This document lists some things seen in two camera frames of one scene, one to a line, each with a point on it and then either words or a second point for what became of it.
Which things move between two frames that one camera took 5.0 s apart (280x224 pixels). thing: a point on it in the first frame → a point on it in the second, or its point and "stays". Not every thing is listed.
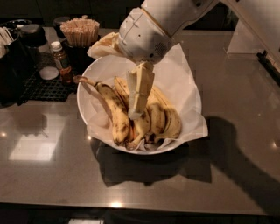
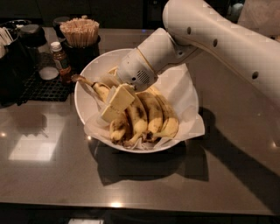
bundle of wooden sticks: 80,32 stays
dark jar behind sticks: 57,23 stays
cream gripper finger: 139,82 → 121,97
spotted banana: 116,108 stays
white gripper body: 142,36 → 135,68
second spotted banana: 138,122 stays
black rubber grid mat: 40,88 stays
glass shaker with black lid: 34,37 stays
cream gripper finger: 108,45 → 111,78
